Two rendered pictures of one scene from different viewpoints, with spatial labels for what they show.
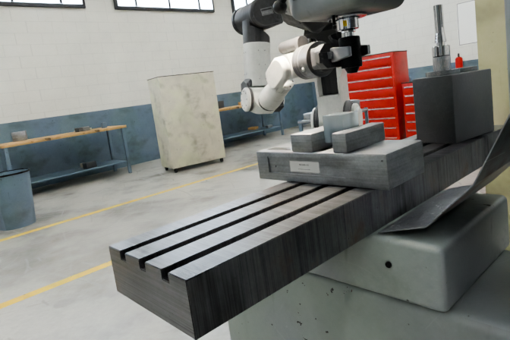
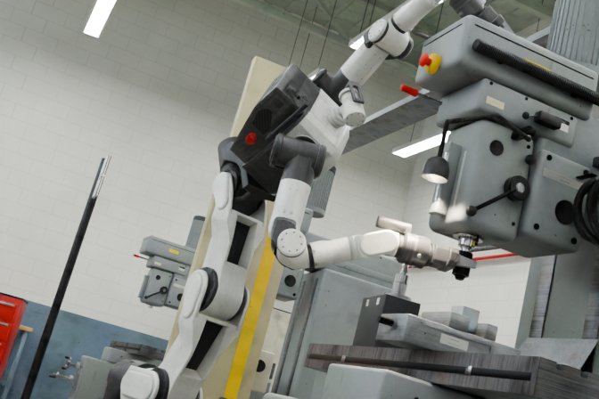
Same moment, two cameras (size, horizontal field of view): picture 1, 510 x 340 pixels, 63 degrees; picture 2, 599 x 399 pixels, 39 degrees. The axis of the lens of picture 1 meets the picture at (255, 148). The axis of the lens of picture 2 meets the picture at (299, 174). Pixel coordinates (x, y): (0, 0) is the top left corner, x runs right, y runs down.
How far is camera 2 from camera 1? 2.19 m
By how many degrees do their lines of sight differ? 70
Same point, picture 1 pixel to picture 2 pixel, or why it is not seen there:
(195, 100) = not seen: outside the picture
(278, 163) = (428, 331)
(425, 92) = (395, 309)
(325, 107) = (228, 276)
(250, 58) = (301, 199)
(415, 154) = not seen: hidden behind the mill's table
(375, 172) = not seen: hidden behind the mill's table
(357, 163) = (501, 351)
